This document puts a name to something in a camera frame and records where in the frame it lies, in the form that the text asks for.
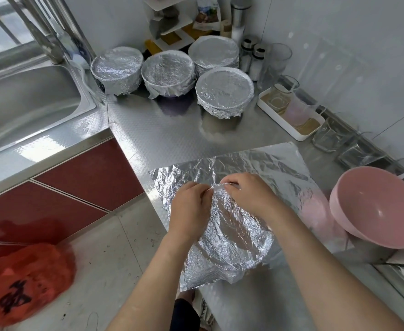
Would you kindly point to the person's left hand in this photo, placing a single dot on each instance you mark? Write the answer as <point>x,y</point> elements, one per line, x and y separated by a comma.
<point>190,213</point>

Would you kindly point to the person's right hand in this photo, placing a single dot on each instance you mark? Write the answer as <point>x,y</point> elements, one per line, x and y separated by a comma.
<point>254,193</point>

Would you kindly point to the stack of aluminium foil sheets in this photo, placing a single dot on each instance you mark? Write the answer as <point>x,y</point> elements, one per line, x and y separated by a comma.
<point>271,162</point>

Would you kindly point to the foil-covered bowl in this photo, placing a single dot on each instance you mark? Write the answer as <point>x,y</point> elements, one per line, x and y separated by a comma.
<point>168,72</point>
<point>225,91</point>
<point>233,237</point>
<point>117,69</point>

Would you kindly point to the pink bowl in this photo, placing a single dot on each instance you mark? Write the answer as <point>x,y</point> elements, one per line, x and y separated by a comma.
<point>378,207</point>

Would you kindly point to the foil-wrapped bowl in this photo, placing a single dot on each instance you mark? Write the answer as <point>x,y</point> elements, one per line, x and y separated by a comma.
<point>214,51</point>

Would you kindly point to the person's right forearm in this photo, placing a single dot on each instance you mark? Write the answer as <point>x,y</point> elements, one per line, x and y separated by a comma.
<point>333,272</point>

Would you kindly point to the person's left forearm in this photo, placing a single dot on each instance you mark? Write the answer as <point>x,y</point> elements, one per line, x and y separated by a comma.
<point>150,293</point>

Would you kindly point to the person's dark trousers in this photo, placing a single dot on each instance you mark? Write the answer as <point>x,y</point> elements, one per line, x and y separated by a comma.
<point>183,315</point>

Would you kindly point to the white rectangular tray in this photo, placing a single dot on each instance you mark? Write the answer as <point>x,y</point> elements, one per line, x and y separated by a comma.
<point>271,115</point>

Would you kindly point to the pink translucent cup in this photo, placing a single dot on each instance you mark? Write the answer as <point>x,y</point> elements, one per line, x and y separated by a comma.
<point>297,111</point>

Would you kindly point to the red kitchen cabinet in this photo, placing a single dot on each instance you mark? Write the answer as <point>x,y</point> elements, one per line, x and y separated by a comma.
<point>91,175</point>

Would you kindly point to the white shaker with black lid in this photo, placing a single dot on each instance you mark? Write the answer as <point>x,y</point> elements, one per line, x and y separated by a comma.
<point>256,65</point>
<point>246,58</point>

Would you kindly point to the tall white steel-capped bottle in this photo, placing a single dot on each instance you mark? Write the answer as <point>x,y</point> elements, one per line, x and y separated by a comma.
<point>240,17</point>

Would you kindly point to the red plastic bag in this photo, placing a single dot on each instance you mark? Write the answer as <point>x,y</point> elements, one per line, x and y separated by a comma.
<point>26,282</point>

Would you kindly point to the white dish brush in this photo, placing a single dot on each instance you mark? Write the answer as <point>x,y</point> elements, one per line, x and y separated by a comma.
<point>78,58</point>

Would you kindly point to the colourful snack packet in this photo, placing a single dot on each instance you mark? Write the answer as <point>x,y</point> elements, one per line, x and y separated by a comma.
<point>207,7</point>

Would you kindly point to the white corner shelf rack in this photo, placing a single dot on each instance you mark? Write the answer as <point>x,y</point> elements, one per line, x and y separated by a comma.
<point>167,17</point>

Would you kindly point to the stainless steel sink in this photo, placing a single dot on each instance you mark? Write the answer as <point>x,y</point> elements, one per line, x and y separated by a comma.
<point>22,110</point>

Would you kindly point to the steel faucet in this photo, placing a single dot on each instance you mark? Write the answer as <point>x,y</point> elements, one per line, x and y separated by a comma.
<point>40,34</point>

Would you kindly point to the metal window railing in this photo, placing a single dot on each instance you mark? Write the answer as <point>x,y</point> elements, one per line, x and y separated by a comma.
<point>2,31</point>

